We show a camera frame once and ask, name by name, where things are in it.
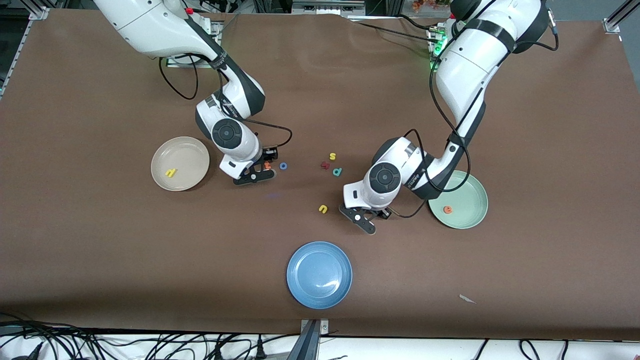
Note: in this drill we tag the silver metal box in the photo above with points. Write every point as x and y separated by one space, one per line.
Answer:
327 7

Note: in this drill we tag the silver metal bracket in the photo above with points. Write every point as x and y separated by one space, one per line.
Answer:
324 327

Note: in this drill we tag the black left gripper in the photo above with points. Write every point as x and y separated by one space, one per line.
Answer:
384 213

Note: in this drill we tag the blue plate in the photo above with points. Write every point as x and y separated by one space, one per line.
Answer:
320 275

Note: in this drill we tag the small white paper scrap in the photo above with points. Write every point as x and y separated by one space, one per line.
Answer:
467 299

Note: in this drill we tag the pale green plate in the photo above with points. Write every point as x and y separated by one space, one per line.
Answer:
467 200

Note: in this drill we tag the silver aluminium table rail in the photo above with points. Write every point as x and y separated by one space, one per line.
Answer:
612 24
39 14

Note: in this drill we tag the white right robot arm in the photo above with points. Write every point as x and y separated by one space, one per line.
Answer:
150 25

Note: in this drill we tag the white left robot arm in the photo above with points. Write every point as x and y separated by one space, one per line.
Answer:
470 65

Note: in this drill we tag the black aluminium frame post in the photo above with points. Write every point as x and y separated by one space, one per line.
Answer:
385 6

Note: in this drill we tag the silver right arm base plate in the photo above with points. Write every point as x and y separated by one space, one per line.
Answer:
216 26

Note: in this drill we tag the orange artificial flowers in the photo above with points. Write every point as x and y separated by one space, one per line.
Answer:
425 5

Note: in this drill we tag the beige brown plate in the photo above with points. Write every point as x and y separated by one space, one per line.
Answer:
187 155

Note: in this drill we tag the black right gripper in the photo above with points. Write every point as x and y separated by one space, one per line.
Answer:
265 157

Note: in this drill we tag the grey aluminium profile post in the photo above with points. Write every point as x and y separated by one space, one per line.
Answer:
307 345

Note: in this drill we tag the yellow foam letter h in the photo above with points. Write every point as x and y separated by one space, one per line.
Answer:
171 173

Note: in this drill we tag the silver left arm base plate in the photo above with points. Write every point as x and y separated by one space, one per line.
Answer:
434 32

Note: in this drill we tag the brown table cover sheet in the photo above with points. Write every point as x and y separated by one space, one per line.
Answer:
300 100

